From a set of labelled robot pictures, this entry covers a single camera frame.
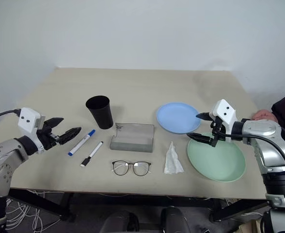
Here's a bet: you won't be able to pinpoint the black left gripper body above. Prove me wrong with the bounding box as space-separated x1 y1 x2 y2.
37 120 61 150

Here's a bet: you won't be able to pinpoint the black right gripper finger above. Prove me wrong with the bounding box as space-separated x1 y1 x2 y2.
187 133 215 146
196 112 212 121

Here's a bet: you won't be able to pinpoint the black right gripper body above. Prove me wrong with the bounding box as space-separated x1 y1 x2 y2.
209 116 227 148

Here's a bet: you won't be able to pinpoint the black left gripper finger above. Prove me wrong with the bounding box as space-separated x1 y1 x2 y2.
43 117 64 129
57 127 82 146

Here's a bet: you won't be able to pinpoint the white marker with blue cap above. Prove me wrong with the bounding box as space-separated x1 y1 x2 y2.
68 129 96 156

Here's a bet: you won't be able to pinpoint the light green plate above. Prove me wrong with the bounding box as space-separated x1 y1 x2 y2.
187 132 247 183

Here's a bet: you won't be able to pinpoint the white tissue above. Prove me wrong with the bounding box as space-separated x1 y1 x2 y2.
163 141 185 175

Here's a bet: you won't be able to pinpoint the grey glasses case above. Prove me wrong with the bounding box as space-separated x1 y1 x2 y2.
110 123 155 153

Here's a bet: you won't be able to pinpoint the thin dark-framed glasses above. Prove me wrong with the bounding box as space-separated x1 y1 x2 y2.
111 160 152 177

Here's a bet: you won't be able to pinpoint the bystander's bare hand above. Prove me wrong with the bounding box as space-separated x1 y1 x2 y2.
253 109 279 122

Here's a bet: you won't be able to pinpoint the light blue plate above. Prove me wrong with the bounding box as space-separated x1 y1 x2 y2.
156 102 202 135

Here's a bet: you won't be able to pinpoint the white marker with black cap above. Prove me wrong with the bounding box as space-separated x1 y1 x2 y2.
80 140 104 167

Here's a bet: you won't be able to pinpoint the black plastic cup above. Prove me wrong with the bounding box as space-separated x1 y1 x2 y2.
85 95 114 130

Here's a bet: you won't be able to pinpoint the black table leg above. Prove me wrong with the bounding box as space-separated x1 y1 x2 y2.
210 199 269 223
9 189 72 222

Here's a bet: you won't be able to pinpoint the black table crossbar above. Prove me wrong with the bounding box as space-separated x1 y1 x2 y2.
64 193 218 202

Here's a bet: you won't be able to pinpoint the dark rounded shape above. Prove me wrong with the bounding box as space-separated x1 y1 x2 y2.
100 210 140 233
160 206 190 233

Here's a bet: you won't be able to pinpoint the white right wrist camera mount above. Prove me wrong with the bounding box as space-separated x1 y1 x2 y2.
210 99 238 137

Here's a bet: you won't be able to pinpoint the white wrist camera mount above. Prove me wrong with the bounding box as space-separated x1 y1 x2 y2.
210 99 238 137
17 107 47 153

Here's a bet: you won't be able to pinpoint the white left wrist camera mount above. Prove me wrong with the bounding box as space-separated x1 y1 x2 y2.
17 107 47 153

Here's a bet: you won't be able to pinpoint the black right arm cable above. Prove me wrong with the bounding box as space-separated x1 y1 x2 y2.
217 126 285 190

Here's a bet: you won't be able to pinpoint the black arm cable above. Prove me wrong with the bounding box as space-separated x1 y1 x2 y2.
217 126 285 190
0 109 21 123

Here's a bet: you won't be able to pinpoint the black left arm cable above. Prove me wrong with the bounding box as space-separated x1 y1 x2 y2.
0 109 21 123

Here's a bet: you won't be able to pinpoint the white floor cables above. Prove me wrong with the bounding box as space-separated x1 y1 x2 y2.
5 190 65 232

